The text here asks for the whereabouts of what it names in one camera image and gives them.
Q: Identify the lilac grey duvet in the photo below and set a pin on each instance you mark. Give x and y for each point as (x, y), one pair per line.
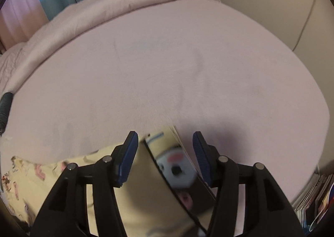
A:
(104, 10)

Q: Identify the pink curtain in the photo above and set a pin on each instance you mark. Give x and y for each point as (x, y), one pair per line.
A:
(18, 12)

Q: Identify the yellow cartoon print pants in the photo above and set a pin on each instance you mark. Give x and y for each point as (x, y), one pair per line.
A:
(146, 174)

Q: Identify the folded dark teal clothes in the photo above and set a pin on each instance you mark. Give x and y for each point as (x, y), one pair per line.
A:
(5, 109)

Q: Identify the stack of magazines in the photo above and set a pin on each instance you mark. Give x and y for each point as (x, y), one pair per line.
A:
(315, 197)

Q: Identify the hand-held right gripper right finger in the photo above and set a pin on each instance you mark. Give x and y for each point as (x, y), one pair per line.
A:
(202, 158)

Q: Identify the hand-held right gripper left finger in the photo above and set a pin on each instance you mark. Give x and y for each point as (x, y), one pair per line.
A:
(125, 164)

